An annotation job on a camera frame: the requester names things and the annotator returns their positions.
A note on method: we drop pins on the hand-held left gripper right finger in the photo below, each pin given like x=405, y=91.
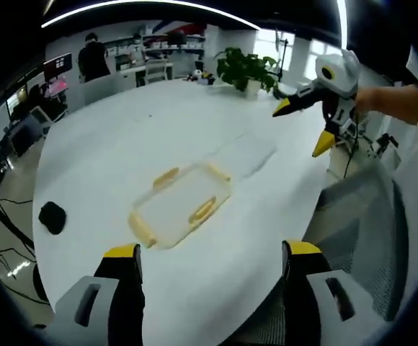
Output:
x=313, y=288

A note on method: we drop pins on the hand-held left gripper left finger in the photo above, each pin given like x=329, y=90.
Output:
x=122, y=288

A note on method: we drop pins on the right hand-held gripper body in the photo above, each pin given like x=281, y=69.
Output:
x=335, y=84

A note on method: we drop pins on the clear container lid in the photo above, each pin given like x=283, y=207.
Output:
x=241, y=156

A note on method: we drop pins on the clear plastic food container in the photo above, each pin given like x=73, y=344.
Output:
x=180, y=207

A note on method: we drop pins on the person's right hand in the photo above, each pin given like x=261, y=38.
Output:
x=362, y=99

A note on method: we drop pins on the black tripod stand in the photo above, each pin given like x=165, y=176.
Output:
x=283, y=54

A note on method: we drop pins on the potted green plant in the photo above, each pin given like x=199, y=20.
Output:
x=246, y=70

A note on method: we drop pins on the grey mesh office chair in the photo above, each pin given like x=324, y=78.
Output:
x=360, y=238

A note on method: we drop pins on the black cloth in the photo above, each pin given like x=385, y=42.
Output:
x=52, y=218

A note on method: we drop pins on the black and white toy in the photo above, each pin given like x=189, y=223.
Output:
x=198, y=75

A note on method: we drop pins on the white shelf with boxes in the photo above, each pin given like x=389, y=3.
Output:
x=165, y=41

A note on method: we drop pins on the white office chair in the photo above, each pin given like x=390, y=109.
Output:
x=155, y=70

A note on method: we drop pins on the dark monitor screen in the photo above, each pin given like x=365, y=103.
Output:
x=57, y=65

